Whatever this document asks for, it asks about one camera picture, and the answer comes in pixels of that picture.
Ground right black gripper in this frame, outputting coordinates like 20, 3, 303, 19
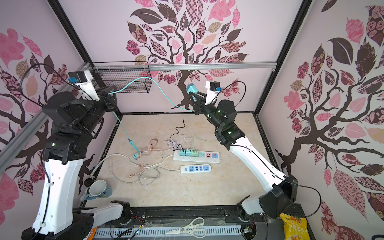
191, 91, 225, 133

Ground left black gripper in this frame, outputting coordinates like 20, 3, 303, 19
76, 84, 119, 135

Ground teal charger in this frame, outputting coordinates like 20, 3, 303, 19
186, 84, 199, 97

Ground teal usb cable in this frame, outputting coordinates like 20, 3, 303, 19
107, 76, 194, 154

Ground green charger plug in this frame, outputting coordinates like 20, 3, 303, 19
192, 150, 200, 158

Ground long multicolour power strip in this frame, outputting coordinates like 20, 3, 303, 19
173, 149, 221, 164

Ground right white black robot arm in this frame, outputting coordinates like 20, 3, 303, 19
190, 93, 298, 219

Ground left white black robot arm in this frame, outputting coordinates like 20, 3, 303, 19
22, 86, 132, 240

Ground small blue-socket power strip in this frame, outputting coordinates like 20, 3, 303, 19
180, 164, 212, 175

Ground white mug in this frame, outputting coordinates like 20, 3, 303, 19
84, 180, 113, 201

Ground red yellow snack packet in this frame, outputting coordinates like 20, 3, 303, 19
86, 228, 97, 240

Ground yellow snack bag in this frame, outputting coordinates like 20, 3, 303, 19
280, 213, 311, 240

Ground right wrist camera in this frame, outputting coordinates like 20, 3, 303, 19
205, 81, 222, 106

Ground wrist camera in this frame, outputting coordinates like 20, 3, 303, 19
68, 70, 100, 101
205, 81, 222, 106

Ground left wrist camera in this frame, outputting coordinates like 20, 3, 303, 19
68, 70, 100, 101

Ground black wire basket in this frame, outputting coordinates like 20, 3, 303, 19
85, 61, 152, 94

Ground black usb cable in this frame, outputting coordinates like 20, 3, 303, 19
169, 119, 186, 152

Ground aluminium frame bar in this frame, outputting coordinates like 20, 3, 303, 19
1, 62, 278, 173

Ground black mounting rail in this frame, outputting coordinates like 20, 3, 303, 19
114, 205, 264, 226

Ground white handled scissors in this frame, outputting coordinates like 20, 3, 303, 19
166, 217, 207, 239

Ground white slotted cable duct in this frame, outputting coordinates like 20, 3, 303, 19
94, 226, 243, 240

